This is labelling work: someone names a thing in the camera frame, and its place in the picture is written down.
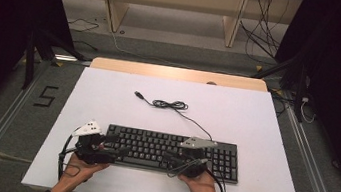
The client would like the wooden table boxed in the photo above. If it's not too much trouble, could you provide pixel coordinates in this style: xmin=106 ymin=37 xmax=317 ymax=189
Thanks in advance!
xmin=89 ymin=55 xmax=271 ymax=94

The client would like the person's left hand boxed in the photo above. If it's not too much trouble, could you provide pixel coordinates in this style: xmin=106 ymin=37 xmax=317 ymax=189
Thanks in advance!
xmin=54 ymin=150 xmax=112 ymax=192

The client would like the left hand-held gripper cable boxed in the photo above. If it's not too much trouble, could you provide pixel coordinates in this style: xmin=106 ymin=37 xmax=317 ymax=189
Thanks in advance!
xmin=55 ymin=124 xmax=88 ymax=184

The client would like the black metal stand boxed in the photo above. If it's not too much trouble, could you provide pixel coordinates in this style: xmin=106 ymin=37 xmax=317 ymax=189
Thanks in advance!
xmin=14 ymin=19 xmax=92 ymax=99
xmin=245 ymin=43 xmax=317 ymax=124

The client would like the black keyboard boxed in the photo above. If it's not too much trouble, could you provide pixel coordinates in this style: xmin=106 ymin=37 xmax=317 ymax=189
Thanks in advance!
xmin=101 ymin=123 xmax=245 ymax=186

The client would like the black floor cable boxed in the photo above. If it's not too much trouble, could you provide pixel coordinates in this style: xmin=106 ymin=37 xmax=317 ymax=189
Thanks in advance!
xmin=63 ymin=16 xmax=102 ymax=51

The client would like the person's right hand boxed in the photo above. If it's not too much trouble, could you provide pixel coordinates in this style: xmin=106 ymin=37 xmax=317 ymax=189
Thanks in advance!
xmin=174 ymin=167 xmax=222 ymax=192

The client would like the silver metal bar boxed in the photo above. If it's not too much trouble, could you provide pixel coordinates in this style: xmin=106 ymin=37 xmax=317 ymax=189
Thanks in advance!
xmin=52 ymin=52 xmax=93 ymax=67

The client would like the right hand-held gripper cable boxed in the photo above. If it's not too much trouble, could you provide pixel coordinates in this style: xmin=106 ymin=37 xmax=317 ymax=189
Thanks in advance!
xmin=164 ymin=153 xmax=234 ymax=192

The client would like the bundle of black cables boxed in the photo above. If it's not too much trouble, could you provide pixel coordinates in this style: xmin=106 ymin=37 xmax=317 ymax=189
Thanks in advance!
xmin=233 ymin=0 xmax=296 ymax=68

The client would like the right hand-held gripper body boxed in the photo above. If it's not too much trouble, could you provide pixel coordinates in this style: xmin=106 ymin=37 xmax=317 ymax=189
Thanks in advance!
xmin=166 ymin=133 xmax=220 ymax=183

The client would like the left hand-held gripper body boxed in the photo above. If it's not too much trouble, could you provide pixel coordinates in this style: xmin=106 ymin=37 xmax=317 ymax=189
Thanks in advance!
xmin=68 ymin=116 xmax=122 ymax=169

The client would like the black keyboard cable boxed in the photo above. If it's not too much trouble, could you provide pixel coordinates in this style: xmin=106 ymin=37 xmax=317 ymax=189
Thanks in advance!
xmin=128 ymin=90 xmax=219 ymax=142

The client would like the hand-held gripper cable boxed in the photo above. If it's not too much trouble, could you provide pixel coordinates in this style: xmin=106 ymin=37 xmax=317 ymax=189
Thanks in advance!
xmin=164 ymin=153 xmax=234 ymax=192
xmin=55 ymin=124 xmax=88 ymax=184

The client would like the white table board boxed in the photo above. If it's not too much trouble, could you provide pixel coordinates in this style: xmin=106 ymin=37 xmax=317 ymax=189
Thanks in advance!
xmin=19 ymin=59 xmax=323 ymax=192

